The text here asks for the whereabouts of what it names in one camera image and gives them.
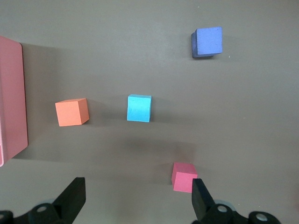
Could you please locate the orange foam block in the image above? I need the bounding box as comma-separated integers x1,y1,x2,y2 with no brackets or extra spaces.
55,98,90,127

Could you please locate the red foam block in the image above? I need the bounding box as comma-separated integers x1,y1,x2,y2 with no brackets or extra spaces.
171,162,198,194

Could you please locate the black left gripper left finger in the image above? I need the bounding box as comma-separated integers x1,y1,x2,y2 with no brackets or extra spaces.
0,176,86,224

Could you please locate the purple foam block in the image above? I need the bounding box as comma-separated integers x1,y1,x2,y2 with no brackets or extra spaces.
191,26,223,58

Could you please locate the pink plastic bin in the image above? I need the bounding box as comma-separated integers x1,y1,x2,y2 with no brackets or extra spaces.
0,35,29,168

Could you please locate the light blue foam block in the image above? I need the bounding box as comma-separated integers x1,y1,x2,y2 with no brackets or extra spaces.
127,94,152,123

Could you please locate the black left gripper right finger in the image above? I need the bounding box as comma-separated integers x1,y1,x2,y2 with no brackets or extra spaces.
191,178,280,224

